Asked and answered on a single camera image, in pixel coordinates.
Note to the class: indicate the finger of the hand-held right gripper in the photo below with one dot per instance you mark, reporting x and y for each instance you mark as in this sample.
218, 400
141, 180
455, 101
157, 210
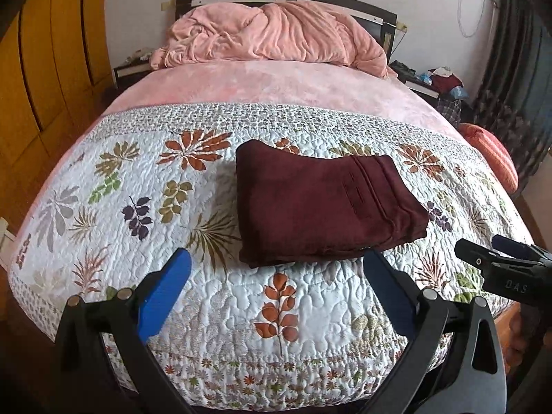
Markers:
513, 246
474, 252

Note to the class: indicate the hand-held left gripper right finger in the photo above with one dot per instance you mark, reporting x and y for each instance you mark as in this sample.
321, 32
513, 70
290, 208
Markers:
388, 293

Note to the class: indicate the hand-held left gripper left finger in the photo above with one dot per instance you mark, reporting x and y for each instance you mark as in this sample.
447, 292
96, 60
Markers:
166, 293

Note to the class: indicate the maroon pants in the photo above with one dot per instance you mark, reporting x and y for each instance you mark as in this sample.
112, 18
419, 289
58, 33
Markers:
310, 207

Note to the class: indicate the white floral quilt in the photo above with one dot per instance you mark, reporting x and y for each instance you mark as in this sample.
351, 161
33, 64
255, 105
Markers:
129, 246

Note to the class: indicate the orange striped pillow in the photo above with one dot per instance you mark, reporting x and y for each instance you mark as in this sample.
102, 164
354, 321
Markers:
491, 155

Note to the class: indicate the plaid cloth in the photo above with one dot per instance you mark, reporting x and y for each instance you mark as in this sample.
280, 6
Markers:
450, 112

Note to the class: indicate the blue plastic bag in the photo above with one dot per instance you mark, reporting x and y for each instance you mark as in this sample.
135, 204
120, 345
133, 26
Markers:
457, 93

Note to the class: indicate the dark nightstand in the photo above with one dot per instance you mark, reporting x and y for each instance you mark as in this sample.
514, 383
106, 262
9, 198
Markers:
129, 75
425, 90

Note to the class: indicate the dark red cloth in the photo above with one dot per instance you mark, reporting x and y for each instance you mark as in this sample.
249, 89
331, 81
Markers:
448, 83

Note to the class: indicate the dark patterned curtain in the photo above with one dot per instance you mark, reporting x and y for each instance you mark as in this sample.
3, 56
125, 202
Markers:
517, 73

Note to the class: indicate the pink bed sheet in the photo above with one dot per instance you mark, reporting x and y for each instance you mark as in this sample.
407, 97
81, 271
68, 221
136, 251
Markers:
280, 82

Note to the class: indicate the wooden wardrobe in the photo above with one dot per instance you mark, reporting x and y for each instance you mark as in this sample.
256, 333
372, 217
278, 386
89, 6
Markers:
43, 73

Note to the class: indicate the crumpled pink blanket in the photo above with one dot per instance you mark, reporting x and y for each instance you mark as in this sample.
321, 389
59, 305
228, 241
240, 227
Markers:
280, 30

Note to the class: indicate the dark wooden headboard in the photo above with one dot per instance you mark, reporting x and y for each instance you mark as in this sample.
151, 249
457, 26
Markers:
185, 0

